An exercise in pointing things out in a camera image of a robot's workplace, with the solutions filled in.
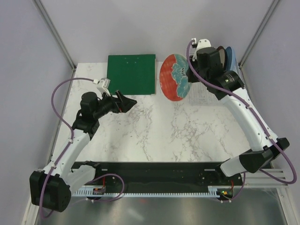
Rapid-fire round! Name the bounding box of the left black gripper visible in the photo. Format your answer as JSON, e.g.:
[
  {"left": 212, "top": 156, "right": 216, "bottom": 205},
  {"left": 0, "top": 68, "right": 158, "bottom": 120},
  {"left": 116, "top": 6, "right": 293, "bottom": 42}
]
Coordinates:
[{"left": 93, "top": 90, "right": 136, "bottom": 119}]

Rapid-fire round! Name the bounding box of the red and teal floral plate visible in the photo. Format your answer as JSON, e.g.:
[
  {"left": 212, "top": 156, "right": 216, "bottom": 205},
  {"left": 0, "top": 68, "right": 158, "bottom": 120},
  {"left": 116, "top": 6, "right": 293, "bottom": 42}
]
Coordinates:
[{"left": 159, "top": 54, "right": 191, "bottom": 102}]

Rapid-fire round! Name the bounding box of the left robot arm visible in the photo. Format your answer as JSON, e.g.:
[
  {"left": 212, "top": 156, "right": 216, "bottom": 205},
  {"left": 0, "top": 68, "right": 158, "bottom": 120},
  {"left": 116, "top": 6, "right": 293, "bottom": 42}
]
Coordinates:
[{"left": 30, "top": 91, "right": 137, "bottom": 212}]

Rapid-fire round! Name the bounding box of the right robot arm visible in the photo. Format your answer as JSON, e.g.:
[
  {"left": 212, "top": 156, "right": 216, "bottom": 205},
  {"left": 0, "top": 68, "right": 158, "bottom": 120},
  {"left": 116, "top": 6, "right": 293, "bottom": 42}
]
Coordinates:
[{"left": 186, "top": 46, "right": 290, "bottom": 185}]

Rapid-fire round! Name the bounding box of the clear dish rack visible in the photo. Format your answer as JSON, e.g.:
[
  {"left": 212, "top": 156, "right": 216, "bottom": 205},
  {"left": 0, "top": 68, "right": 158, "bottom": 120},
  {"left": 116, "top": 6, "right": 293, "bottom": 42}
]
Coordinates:
[{"left": 187, "top": 64, "right": 244, "bottom": 106}]

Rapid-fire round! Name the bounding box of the dark red plate rear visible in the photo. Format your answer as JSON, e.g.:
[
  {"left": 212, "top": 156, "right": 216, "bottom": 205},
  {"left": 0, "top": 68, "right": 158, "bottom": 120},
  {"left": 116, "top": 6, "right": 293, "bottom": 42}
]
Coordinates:
[{"left": 217, "top": 46, "right": 228, "bottom": 70}]

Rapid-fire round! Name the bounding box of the blue plate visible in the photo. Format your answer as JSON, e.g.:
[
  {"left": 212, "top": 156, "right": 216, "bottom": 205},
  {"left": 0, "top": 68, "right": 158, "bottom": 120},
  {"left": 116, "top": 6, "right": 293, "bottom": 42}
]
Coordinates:
[{"left": 226, "top": 46, "right": 237, "bottom": 73}]

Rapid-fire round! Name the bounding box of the green board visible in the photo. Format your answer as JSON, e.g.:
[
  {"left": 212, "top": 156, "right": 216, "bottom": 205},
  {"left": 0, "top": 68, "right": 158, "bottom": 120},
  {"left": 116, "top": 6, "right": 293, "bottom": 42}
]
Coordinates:
[{"left": 107, "top": 54, "right": 156, "bottom": 95}]

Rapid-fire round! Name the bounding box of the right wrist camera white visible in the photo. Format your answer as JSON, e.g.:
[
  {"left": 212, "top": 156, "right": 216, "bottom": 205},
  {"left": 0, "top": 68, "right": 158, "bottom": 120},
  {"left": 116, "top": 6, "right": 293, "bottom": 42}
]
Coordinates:
[{"left": 191, "top": 38, "right": 211, "bottom": 51}]

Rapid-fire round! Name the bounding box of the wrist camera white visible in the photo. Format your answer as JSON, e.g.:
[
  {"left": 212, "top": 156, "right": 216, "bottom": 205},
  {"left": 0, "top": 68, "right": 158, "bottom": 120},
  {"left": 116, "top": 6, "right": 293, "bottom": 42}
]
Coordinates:
[
  {"left": 191, "top": 38, "right": 211, "bottom": 51},
  {"left": 93, "top": 78, "right": 111, "bottom": 96}
]

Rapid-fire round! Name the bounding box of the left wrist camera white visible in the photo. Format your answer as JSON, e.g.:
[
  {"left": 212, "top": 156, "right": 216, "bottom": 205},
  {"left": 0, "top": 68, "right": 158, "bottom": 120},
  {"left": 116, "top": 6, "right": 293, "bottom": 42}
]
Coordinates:
[{"left": 93, "top": 78, "right": 111, "bottom": 96}]

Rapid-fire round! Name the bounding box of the right aluminium frame post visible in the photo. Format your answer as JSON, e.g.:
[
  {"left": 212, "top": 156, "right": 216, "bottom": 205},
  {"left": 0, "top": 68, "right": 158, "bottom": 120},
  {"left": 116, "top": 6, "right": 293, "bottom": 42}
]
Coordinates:
[{"left": 238, "top": 0, "right": 281, "bottom": 69}]

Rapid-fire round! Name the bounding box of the aluminium frame post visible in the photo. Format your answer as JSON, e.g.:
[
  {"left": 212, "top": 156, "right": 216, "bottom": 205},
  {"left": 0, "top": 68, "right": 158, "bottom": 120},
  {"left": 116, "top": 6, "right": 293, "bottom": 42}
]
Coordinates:
[
  {"left": 238, "top": 0, "right": 281, "bottom": 69},
  {"left": 32, "top": 0, "right": 77, "bottom": 70}
]

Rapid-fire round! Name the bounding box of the left aluminium frame post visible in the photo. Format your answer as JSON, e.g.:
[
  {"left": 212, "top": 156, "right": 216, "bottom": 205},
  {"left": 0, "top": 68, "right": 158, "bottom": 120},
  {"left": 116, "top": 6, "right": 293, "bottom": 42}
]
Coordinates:
[{"left": 32, "top": 0, "right": 77, "bottom": 70}]

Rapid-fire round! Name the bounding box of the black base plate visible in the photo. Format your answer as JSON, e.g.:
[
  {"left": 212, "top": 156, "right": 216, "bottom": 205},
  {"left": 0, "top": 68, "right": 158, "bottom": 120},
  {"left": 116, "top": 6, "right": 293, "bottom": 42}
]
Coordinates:
[{"left": 70, "top": 160, "right": 244, "bottom": 194}]

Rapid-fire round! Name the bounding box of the white cable duct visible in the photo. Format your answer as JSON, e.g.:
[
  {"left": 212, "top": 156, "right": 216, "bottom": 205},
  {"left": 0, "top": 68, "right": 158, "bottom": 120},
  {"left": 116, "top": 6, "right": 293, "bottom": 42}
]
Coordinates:
[{"left": 72, "top": 186, "right": 236, "bottom": 200}]

